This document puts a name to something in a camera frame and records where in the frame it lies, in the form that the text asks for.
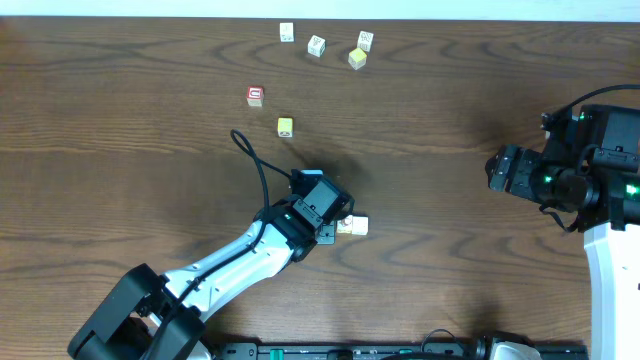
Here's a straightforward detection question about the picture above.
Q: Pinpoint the white block brown picture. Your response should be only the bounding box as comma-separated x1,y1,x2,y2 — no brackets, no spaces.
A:
336,215,353,234

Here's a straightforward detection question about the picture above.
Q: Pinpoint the teal edged white block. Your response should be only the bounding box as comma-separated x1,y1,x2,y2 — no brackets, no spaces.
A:
351,216,369,236

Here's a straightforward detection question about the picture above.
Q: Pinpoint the white block far left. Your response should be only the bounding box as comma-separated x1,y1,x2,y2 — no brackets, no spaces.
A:
279,22,295,43

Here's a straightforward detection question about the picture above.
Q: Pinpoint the yellow top far block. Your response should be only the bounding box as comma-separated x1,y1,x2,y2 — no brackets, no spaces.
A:
348,48,368,70

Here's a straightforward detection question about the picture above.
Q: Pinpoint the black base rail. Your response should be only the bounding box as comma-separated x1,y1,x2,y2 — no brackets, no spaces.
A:
209,342,590,360

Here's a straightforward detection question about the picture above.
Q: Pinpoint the yellow top soccer block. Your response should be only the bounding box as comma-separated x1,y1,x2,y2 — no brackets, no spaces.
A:
277,117,293,138

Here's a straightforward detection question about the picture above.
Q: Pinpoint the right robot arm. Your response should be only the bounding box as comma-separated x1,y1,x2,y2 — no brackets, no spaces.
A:
485,104,639,359

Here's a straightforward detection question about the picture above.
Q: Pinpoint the white block far right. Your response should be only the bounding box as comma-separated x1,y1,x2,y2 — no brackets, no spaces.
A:
357,31,374,52

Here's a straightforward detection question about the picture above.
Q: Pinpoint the white block number three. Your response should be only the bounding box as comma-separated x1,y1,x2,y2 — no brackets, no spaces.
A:
307,35,326,57

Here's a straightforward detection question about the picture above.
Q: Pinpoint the red top block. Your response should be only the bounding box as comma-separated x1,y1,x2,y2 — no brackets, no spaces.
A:
246,86,264,107

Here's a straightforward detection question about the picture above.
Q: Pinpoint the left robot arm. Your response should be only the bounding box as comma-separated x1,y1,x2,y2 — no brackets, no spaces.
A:
67,171,354,359

